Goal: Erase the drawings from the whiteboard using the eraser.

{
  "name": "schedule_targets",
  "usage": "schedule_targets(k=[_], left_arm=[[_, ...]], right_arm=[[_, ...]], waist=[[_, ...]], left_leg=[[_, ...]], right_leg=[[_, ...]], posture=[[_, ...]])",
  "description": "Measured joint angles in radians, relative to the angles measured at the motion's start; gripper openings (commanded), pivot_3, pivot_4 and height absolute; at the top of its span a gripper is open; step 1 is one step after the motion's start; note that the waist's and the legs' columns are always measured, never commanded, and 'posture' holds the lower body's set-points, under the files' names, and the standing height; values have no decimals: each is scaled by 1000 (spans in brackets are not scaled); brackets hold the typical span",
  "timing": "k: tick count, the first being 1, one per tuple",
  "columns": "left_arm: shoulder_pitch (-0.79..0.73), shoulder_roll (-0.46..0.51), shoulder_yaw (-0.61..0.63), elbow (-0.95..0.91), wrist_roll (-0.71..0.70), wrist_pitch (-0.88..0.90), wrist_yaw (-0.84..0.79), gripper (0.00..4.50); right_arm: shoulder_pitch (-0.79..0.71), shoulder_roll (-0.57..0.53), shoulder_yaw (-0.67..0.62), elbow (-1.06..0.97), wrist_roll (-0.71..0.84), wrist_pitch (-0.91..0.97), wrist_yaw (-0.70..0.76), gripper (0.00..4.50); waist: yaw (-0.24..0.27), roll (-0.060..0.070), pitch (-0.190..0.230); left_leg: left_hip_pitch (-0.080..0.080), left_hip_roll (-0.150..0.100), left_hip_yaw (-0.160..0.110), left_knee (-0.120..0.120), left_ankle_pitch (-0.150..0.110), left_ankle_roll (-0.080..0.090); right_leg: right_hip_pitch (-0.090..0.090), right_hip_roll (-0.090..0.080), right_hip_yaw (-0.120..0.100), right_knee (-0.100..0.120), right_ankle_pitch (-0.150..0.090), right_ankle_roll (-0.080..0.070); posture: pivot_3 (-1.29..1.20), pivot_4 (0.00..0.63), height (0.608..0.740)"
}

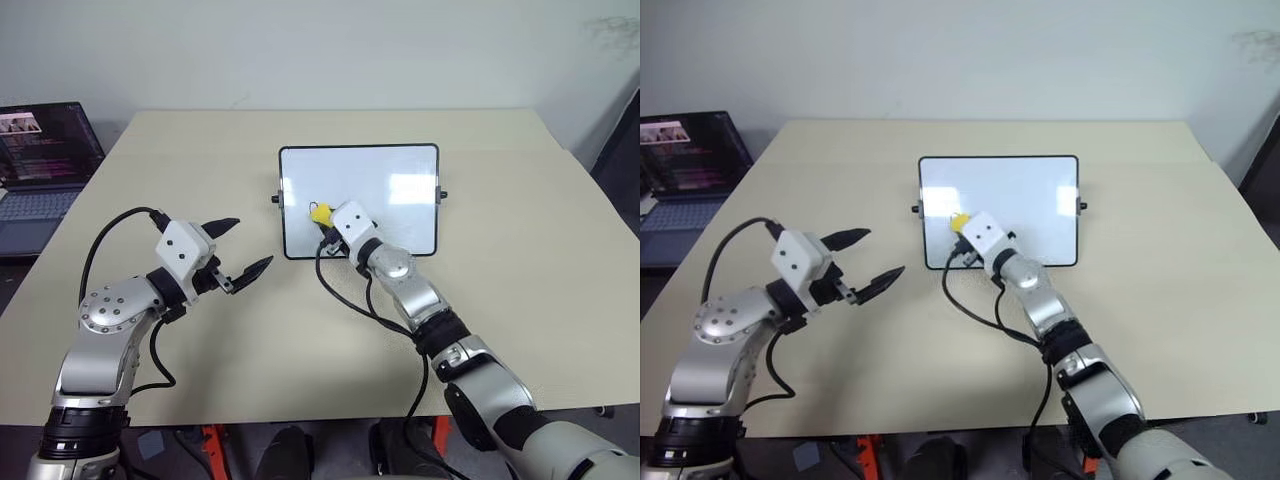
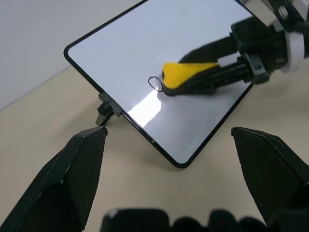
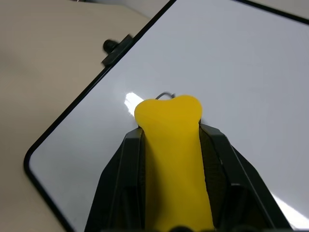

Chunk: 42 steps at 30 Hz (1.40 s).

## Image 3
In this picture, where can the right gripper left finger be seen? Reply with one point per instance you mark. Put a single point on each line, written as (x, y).
(120, 183)

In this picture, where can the white whiteboard with black frame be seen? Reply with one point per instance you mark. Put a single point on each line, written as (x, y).
(217, 60)

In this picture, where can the yellow and black eraser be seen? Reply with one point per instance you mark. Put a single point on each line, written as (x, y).
(173, 145)

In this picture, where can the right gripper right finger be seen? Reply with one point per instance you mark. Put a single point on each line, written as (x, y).
(231, 183)

